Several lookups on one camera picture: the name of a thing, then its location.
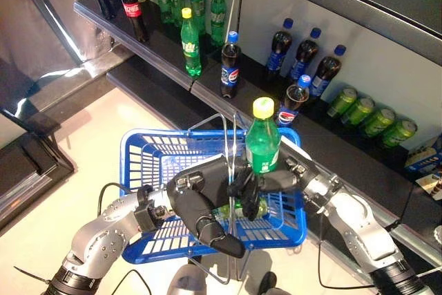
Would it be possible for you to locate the blue plastic shopping basket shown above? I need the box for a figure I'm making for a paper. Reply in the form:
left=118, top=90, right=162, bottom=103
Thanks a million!
left=119, top=113, right=308, bottom=285

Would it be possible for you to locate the clear thin divider strip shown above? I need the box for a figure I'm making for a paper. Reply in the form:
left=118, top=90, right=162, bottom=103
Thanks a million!
left=226, top=0, right=239, bottom=39

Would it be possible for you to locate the glossy dark floor plinth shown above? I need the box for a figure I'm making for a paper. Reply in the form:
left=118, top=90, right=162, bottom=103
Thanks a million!
left=0, top=42, right=135, bottom=137

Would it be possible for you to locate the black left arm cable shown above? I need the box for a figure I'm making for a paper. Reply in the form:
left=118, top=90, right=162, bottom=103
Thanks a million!
left=97, top=182, right=139, bottom=222

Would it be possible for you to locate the black slanted pole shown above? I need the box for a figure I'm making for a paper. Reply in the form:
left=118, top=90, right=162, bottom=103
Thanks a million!
left=8, top=0, right=87, bottom=64

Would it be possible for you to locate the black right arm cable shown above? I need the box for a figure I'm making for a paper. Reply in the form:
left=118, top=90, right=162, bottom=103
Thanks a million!
left=316, top=213, right=376, bottom=291

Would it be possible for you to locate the blue biscuit box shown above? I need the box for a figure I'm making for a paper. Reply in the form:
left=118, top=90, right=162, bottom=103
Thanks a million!
left=403, top=135, right=442, bottom=175

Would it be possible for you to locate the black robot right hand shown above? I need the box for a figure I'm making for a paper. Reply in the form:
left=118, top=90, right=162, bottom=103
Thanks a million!
left=255, top=155, right=320, bottom=194

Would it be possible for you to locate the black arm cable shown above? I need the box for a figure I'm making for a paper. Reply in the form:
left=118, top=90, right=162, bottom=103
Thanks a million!
left=97, top=182, right=139, bottom=222
left=316, top=213, right=376, bottom=291

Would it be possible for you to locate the black framed display cabinet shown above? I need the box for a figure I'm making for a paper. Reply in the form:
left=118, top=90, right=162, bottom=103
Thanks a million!
left=0, top=132, right=75, bottom=230

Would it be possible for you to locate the silver robot right leg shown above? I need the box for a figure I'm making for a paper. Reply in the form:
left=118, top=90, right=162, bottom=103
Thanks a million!
left=257, top=271, right=291, bottom=295

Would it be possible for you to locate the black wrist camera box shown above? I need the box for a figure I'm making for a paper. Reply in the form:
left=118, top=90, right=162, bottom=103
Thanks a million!
left=134, top=185, right=165, bottom=234

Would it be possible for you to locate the silver robot leg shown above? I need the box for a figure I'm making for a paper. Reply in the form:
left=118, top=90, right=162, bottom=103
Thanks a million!
left=171, top=263, right=208, bottom=295
left=257, top=271, right=291, bottom=295

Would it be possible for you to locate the silver robot left leg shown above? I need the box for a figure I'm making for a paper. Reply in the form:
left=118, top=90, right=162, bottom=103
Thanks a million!
left=171, top=263, right=208, bottom=295

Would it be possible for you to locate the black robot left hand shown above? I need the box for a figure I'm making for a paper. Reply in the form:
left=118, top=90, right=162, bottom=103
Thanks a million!
left=165, top=156, right=258, bottom=260

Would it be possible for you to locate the white flat tag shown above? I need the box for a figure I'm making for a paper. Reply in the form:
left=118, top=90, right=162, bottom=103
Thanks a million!
left=279, top=135, right=314, bottom=162

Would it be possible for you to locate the green drink can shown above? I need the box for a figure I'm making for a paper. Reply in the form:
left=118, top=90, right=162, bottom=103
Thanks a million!
left=379, top=118, right=419, bottom=149
left=361, top=106, right=396, bottom=138
left=326, top=86, right=358, bottom=118
left=340, top=96, right=376, bottom=126

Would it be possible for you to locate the Pepsi bottle blue cap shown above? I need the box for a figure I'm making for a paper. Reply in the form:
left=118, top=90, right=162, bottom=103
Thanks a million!
left=288, top=27, right=323, bottom=84
left=275, top=73, right=311, bottom=129
left=265, top=18, right=294, bottom=84
left=309, top=44, right=347, bottom=99
left=220, top=30, right=242, bottom=99

